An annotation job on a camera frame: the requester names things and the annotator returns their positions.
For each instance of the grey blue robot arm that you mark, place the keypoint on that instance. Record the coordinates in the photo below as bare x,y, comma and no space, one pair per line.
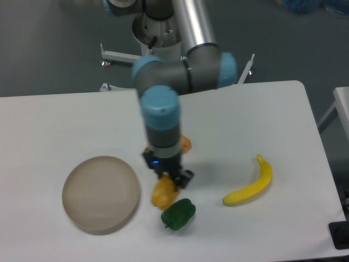
159,84

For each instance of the yellow bell pepper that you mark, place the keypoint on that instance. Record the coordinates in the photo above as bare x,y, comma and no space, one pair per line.
164,193

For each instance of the black device at table edge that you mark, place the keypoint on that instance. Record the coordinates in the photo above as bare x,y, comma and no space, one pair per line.
339,234

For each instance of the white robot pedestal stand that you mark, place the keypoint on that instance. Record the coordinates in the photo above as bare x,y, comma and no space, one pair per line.
160,38

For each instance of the blue object in background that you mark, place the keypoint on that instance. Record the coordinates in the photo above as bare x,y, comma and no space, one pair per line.
336,8

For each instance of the yellow banana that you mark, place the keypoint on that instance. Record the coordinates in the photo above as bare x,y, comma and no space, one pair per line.
247,193

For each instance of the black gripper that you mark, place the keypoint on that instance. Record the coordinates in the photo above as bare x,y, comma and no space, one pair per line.
171,166

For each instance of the beige round plate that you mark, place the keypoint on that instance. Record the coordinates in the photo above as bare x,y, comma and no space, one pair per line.
101,194

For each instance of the green bell pepper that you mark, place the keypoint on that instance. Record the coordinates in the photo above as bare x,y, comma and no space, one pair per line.
178,214

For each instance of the orange pumpkin slice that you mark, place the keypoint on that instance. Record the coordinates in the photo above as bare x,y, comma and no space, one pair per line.
182,146

